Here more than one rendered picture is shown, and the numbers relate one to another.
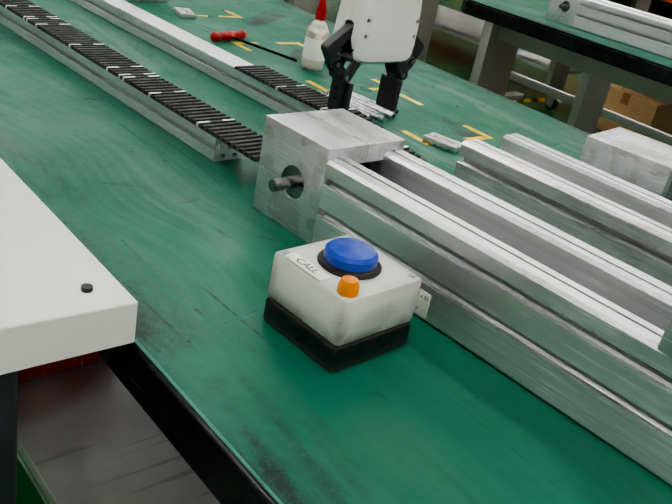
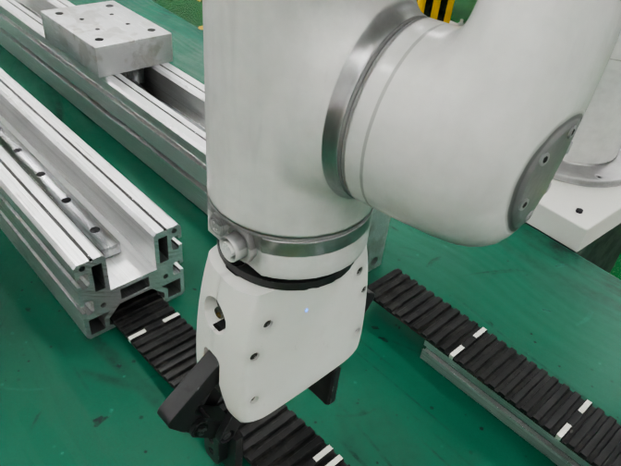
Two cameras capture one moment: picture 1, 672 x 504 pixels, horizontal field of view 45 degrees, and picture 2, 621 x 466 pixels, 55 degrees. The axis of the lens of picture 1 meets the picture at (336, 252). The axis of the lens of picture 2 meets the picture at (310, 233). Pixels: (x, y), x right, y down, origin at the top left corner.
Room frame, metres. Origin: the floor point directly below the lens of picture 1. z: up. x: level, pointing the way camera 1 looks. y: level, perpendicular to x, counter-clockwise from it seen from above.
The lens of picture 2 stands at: (1.22, 0.02, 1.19)
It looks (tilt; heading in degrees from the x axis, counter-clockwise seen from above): 37 degrees down; 181
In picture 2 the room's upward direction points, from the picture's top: 6 degrees clockwise
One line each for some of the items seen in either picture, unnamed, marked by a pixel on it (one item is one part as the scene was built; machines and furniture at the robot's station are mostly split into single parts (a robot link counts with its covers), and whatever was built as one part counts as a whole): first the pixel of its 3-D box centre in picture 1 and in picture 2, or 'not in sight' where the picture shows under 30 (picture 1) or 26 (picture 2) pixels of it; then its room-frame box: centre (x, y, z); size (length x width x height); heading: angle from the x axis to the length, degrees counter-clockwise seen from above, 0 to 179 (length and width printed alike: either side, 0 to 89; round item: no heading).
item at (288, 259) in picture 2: not in sight; (286, 214); (0.98, 0.00, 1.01); 0.09 x 0.08 x 0.03; 138
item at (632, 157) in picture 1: (625, 186); not in sight; (0.89, -0.31, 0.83); 0.11 x 0.10 x 0.10; 143
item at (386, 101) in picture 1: (397, 81); (208, 437); (1.02, -0.03, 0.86); 0.03 x 0.03 x 0.07; 48
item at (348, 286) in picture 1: (349, 284); not in sight; (0.49, -0.01, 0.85); 0.01 x 0.01 x 0.01
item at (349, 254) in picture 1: (350, 259); not in sight; (0.53, -0.01, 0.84); 0.04 x 0.04 x 0.02
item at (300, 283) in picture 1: (349, 295); not in sight; (0.54, -0.02, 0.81); 0.10 x 0.08 x 0.06; 138
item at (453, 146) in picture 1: (443, 142); not in sight; (1.06, -0.11, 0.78); 0.05 x 0.03 x 0.01; 61
